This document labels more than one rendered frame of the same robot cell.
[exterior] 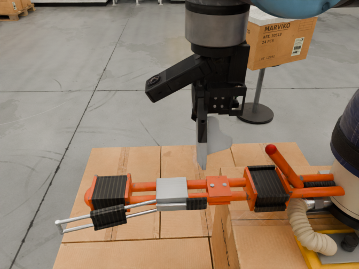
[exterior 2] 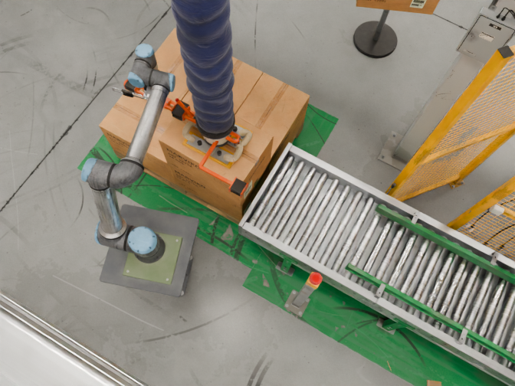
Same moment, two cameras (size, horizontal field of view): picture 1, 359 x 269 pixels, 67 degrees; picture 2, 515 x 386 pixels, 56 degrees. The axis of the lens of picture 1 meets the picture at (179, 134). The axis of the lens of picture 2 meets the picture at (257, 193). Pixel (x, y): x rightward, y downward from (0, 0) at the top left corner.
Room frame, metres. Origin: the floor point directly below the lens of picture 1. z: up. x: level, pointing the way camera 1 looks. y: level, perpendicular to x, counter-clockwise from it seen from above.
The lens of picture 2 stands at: (-0.60, -1.33, 3.67)
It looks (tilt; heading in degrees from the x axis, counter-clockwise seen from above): 70 degrees down; 29
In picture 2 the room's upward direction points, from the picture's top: 4 degrees clockwise
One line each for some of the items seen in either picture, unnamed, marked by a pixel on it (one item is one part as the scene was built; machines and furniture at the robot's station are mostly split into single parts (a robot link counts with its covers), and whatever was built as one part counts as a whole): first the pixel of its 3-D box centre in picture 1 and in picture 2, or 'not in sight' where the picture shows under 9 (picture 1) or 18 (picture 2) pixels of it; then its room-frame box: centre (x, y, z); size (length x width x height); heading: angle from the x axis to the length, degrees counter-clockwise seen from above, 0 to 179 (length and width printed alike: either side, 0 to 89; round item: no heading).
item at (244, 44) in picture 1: (216, 77); not in sight; (0.41, -0.06, 1.36); 0.09 x 0.08 x 0.12; 92
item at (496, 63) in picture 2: not in sight; (471, 139); (1.24, -1.77, 1.05); 0.87 x 0.10 x 2.10; 145
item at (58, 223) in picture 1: (135, 215); (135, 96); (0.35, 0.09, 1.08); 0.31 x 0.03 x 0.05; 106
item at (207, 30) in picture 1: (215, 24); not in sight; (0.42, -0.05, 1.44); 0.10 x 0.09 x 0.05; 2
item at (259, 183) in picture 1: (265, 187); (181, 110); (0.43, -0.20, 1.08); 0.10 x 0.08 x 0.06; 3
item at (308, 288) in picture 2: not in sight; (304, 292); (0.00, -1.40, 0.50); 0.07 x 0.07 x 1.00; 3
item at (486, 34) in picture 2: not in sight; (486, 37); (1.42, -1.50, 1.62); 0.20 x 0.05 x 0.30; 93
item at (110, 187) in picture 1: (111, 192); (132, 85); (0.41, 0.15, 1.07); 0.08 x 0.07 x 0.05; 93
